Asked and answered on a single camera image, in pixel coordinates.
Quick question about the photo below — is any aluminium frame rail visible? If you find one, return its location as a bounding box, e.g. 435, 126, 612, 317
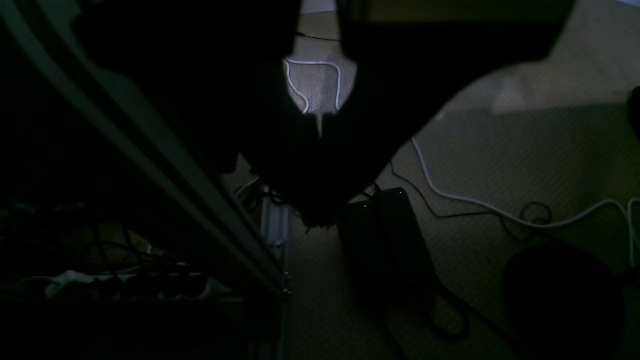
1, 0, 286, 299

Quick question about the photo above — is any white power strip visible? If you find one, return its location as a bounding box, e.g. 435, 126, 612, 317
45, 270, 234, 302

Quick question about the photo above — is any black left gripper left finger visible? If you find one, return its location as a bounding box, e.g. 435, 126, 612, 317
75, 0, 319, 173

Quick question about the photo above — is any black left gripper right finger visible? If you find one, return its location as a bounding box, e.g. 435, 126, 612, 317
240, 0, 574, 227

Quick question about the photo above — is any white cable on floor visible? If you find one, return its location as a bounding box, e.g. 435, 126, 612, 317
411, 137, 640, 266

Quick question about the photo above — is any black power brick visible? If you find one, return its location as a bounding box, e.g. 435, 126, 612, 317
337, 187, 438, 312

